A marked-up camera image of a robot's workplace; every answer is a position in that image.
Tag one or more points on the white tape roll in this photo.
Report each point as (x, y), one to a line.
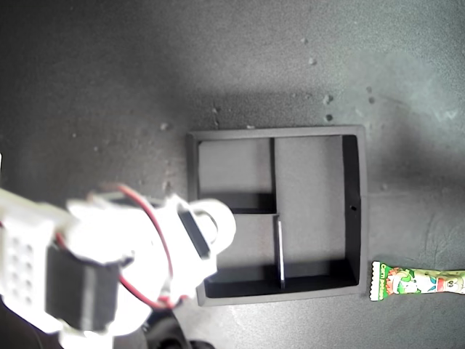
(225, 218)

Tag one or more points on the green printed snack bar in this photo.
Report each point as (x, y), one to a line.
(407, 281)

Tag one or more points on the black compartment tray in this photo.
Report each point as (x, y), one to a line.
(312, 203)

